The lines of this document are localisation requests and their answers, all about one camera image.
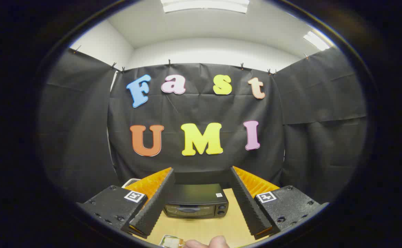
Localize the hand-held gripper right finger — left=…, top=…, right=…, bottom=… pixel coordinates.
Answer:
left=229, top=166, right=329, bottom=240

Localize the black backdrop cloth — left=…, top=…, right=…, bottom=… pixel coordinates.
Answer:
left=39, top=46, right=368, bottom=204

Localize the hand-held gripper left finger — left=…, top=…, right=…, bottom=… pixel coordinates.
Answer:
left=76, top=167, right=176, bottom=239

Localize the black toaster oven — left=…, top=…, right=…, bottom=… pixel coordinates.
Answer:
left=163, top=183, right=229, bottom=219

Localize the white plastic tray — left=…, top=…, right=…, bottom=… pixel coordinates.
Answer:
left=159, top=234, right=187, bottom=248

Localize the white bread toaster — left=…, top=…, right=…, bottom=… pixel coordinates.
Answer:
left=122, top=178, right=141, bottom=189

